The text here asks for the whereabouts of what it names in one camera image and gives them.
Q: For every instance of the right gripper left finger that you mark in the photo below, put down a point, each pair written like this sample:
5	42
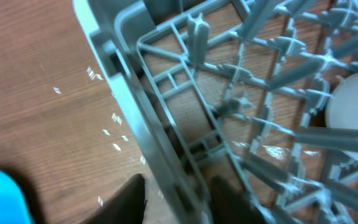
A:
126	206

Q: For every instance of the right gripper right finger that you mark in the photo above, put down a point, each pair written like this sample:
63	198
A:
227	207

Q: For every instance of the white cup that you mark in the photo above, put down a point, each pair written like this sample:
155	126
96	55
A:
342	108

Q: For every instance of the grey dishwasher rack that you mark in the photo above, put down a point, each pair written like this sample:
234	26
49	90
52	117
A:
237	89

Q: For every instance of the teal serving tray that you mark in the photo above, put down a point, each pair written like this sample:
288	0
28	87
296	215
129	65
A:
13	206

